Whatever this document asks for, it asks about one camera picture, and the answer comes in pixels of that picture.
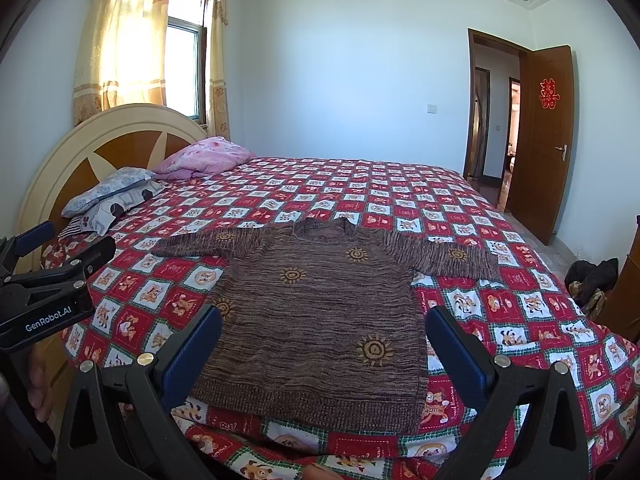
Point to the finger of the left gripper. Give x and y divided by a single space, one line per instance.
21 245
70 267

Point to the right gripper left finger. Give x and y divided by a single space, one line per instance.
117 422

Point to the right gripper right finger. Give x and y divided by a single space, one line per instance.
552 442

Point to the brown knitted sweater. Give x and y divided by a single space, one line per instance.
320 324

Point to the dark clothes pile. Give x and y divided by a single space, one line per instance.
589 284

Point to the person's left hand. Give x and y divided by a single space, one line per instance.
39 391

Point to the white patterned pillow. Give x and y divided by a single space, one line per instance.
99 217

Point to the red patchwork bedspread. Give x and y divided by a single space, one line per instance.
141 300

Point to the blue grey pillow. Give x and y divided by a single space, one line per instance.
119 181

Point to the wooden dresser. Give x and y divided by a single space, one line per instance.
621 311

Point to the cream wooden headboard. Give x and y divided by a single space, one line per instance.
133 135

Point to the yellow left curtain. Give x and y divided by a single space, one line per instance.
121 56

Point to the yellow curtain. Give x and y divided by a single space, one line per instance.
217 115
121 56

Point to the brown wooden door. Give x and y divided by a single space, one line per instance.
539 175

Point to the window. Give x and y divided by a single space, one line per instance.
185 58

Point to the yellow right curtain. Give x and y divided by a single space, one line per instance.
217 115

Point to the red double happiness sticker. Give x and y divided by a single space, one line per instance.
548 96

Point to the silver door handle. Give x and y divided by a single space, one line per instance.
563 151

